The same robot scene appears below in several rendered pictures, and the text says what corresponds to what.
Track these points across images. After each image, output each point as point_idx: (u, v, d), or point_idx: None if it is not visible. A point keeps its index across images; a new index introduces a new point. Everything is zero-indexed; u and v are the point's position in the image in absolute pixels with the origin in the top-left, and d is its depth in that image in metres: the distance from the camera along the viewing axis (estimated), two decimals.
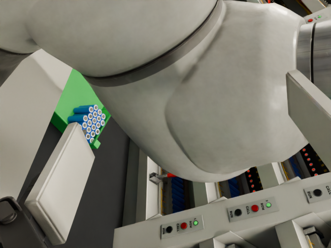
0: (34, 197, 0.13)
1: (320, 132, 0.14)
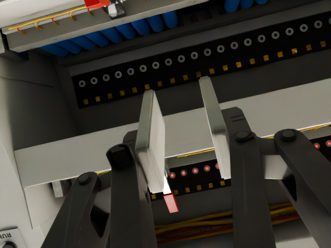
0: (143, 144, 0.15)
1: (210, 130, 0.16)
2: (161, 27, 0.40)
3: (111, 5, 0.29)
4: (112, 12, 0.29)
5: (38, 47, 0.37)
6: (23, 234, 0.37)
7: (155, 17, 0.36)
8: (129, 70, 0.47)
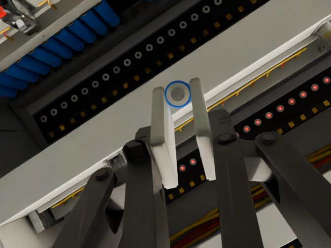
0: (158, 139, 0.15)
1: None
2: (92, 36, 0.41)
3: (18, 20, 0.30)
4: (20, 25, 0.30)
5: None
6: None
7: (78, 26, 0.37)
8: (82, 90, 0.47)
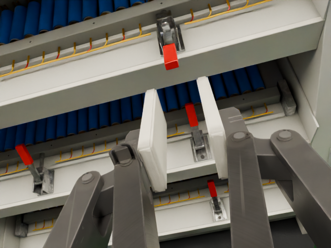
0: (146, 143, 0.15)
1: None
2: None
3: (166, 31, 0.32)
4: (166, 27, 0.31)
5: None
6: None
7: None
8: None
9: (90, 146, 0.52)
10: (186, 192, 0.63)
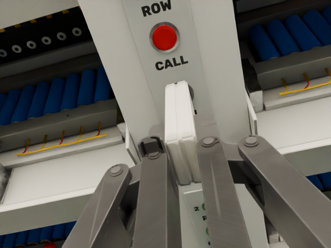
0: (174, 137, 0.14)
1: None
2: None
3: None
4: None
5: (102, 98, 0.33)
6: None
7: None
8: (33, 46, 0.37)
9: None
10: None
